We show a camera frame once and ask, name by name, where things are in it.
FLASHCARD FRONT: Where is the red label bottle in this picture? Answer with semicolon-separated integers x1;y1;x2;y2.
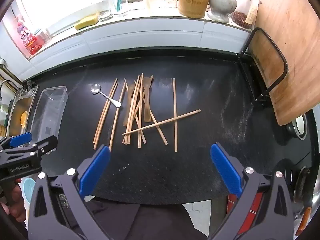
12;15;47;57

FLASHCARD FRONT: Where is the light blue plastic basin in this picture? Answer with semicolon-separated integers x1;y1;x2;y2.
22;177;37;203

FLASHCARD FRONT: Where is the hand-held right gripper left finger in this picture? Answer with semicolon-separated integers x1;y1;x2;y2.
27;144;113;240

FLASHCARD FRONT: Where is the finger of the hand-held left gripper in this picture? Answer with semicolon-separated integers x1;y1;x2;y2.
0;135;59;163
0;132;33;151

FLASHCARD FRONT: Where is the glass jar of chili flakes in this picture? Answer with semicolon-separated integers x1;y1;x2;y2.
230;0;259;29

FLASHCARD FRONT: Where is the clear plastic container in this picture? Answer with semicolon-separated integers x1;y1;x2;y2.
30;86;68;153

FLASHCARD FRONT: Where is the stainless steel sink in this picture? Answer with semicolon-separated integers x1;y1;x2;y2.
5;85;39;148

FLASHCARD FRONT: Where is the brown wooden spoon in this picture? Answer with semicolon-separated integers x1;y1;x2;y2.
142;75;154;123
121;84;137;127

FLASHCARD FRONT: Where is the pile of wooden chopsticks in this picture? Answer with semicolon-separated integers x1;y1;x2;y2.
93;73;202;153

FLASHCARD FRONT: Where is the black metal rack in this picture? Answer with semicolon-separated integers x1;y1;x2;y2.
237;27;288;108

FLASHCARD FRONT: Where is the metal pan with orange handle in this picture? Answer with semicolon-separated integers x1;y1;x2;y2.
294;187;320;238

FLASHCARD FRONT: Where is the stone mortar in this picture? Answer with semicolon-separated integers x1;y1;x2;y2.
207;0;238;23

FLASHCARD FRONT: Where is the wooden cutting board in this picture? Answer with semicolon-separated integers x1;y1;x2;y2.
247;0;320;127

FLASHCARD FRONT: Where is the metal faucet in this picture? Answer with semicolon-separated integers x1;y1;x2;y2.
0;79;17;93

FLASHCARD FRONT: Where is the metal bowl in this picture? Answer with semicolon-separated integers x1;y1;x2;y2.
285;112;308;140

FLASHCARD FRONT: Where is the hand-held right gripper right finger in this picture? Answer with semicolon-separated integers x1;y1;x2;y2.
210;143;296;240

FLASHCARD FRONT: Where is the yellow sponge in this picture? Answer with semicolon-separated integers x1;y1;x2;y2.
74;13;98;30

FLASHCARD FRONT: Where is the clear drinking glass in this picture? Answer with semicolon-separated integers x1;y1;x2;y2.
98;0;114;22

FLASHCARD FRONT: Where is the person's left hand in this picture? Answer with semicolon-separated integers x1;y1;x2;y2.
5;179;28;230

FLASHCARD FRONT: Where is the gas stove burner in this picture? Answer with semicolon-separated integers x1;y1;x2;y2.
292;165;320;205

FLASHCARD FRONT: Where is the metal spoon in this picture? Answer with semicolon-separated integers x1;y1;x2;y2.
90;83;122;108

